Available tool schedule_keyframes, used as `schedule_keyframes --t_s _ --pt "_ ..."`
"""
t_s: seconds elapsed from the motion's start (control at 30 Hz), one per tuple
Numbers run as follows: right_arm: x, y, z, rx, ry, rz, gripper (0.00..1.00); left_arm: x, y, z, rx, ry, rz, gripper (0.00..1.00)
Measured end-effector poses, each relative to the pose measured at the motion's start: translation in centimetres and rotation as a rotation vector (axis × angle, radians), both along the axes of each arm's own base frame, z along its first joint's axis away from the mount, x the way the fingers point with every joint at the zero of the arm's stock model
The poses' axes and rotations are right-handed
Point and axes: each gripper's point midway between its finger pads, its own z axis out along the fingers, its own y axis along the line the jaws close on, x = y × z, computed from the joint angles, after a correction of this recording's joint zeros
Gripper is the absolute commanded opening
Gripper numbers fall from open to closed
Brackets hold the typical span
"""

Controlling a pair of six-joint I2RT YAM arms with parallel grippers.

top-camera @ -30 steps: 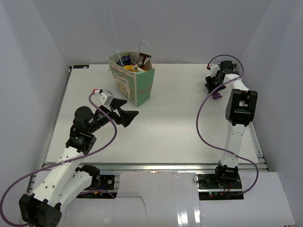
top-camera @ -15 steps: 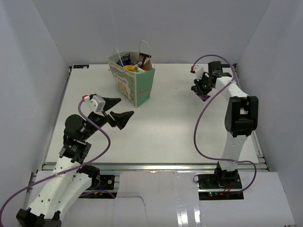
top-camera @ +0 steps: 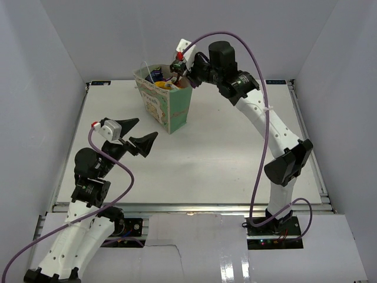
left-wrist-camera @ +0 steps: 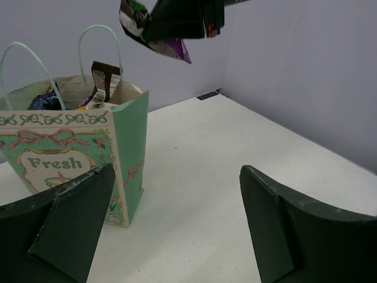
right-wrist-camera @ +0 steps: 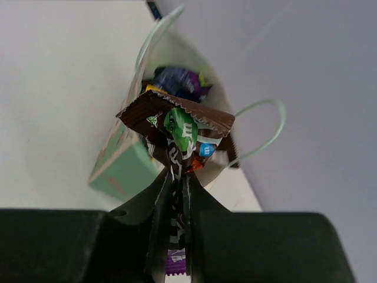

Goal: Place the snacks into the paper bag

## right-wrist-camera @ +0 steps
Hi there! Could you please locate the blue purple snack bag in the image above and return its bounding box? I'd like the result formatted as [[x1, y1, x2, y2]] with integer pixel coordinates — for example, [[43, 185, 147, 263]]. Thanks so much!
[[151, 66, 213, 103]]

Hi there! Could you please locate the yellow snack bar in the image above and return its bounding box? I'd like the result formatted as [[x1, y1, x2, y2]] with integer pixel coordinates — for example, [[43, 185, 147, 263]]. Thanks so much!
[[145, 84, 166, 93]]

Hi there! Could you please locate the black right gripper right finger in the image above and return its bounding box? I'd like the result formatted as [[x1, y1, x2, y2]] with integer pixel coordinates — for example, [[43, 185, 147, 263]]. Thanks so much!
[[182, 173, 355, 282]]

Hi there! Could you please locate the dark purple candy bar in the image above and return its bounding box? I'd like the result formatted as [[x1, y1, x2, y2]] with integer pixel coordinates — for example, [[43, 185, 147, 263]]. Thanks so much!
[[119, 90, 243, 282]]

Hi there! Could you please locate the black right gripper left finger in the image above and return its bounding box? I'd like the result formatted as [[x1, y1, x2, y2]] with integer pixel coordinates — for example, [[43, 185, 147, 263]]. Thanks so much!
[[1, 170, 171, 282]]

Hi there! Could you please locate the green paper gift bag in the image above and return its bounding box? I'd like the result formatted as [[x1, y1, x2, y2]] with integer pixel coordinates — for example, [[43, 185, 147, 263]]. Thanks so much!
[[88, 5, 286, 200]]

